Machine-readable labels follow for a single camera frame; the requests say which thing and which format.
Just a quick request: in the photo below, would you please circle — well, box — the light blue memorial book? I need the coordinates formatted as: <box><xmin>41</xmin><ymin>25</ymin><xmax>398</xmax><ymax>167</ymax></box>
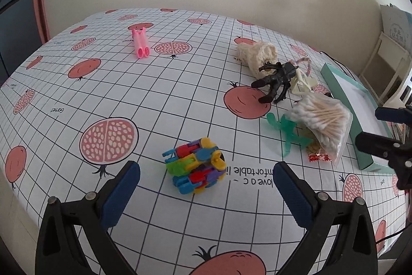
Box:
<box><xmin>380</xmin><ymin>5</ymin><xmax>411</xmax><ymax>52</ymax></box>

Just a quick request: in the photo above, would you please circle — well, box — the cream lace cloth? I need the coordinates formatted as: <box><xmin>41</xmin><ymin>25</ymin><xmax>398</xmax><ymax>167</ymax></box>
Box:
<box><xmin>237</xmin><ymin>41</ymin><xmax>278</xmax><ymax>79</ymax></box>

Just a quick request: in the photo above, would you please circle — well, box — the pink hair roller clip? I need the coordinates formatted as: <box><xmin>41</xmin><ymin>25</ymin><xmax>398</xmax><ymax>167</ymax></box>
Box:
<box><xmin>132</xmin><ymin>27</ymin><xmax>150</xmax><ymax>59</ymax></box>

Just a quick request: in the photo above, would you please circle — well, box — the orange snack packet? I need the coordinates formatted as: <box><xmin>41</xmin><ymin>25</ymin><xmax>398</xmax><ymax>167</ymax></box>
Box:
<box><xmin>300</xmin><ymin>128</ymin><xmax>330</xmax><ymax>162</ymax></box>

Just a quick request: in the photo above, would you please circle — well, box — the green translucent toy figure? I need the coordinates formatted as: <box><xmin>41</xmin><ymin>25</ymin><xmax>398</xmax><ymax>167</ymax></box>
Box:
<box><xmin>266</xmin><ymin>112</ymin><xmax>313</xmax><ymax>156</ymax></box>

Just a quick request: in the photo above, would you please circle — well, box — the white bedside shelf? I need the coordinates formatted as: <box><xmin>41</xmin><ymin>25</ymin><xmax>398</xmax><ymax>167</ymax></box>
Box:
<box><xmin>359</xmin><ymin>33</ymin><xmax>411</xmax><ymax>108</ymax></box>

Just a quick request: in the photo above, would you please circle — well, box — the pastel twisted hair tie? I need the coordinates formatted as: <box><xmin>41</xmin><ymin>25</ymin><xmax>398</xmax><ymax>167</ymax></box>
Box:
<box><xmin>293</xmin><ymin>56</ymin><xmax>312</xmax><ymax>78</ymax></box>

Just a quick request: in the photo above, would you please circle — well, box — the teal shallow box tray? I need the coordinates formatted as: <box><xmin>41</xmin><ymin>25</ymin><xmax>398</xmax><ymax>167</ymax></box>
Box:
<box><xmin>321</xmin><ymin>63</ymin><xmax>394</xmax><ymax>174</ymax></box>

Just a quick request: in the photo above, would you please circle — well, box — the pomegranate print grid bedsheet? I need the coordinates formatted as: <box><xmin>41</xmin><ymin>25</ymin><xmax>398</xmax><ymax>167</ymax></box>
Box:
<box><xmin>1</xmin><ymin>9</ymin><xmax>407</xmax><ymax>274</ymax></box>

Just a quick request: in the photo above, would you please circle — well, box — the black action figure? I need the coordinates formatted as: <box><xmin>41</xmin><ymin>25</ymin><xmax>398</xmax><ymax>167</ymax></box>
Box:
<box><xmin>251</xmin><ymin>62</ymin><xmax>298</xmax><ymax>104</ymax></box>

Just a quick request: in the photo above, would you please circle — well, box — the cream plastic hair claw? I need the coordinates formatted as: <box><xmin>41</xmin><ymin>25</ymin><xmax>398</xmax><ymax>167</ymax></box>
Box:
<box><xmin>290</xmin><ymin>68</ymin><xmax>319</xmax><ymax>95</ymax></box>

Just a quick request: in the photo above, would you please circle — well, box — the colourful building block toy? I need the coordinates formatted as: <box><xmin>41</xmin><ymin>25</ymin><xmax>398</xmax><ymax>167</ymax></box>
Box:
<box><xmin>162</xmin><ymin>137</ymin><xmax>227</xmax><ymax>195</ymax></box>

